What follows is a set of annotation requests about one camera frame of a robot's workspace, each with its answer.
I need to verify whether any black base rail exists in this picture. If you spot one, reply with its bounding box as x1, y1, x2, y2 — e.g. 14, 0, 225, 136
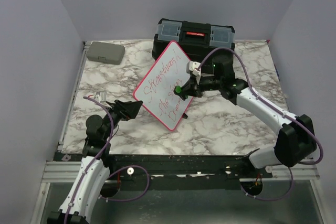
54, 153, 274, 192

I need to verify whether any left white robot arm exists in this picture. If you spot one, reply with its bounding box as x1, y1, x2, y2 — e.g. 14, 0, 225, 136
47, 97, 143, 223

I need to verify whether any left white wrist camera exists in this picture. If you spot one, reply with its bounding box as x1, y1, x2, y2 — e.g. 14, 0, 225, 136
88, 91, 107, 103

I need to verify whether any green whiteboard eraser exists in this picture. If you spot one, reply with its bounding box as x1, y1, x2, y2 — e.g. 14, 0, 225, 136
174, 86, 188, 101

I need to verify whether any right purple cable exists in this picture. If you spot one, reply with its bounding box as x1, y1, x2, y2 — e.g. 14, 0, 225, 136
196, 47, 324, 202

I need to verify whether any aluminium frame rail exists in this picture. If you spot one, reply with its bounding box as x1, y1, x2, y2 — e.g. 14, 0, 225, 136
41, 162, 81, 183

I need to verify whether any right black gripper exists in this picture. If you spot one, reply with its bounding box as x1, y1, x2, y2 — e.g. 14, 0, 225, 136
180, 75, 223, 99

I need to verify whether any grey plastic case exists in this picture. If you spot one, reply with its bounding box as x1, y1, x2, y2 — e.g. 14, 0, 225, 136
86, 41, 125, 65

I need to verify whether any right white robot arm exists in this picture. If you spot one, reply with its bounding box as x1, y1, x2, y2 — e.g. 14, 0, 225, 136
174, 56, 317, 178

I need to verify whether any black plastic toolbox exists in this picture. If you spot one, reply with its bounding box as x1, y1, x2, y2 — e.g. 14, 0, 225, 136
152, 18, 235, 62

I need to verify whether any purple cable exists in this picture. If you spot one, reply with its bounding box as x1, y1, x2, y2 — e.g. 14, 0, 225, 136
196, 47, 324, 202
62, 95, 151, 224

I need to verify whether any pink framed whiteboard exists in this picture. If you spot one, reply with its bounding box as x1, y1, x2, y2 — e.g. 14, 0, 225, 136
133, 41, 193, 131

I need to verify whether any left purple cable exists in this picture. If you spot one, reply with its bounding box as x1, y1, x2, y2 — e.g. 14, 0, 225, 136
62, 95, 151, 224

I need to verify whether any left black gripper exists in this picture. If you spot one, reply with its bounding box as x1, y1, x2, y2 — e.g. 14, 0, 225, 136
103, 99, 143, 140

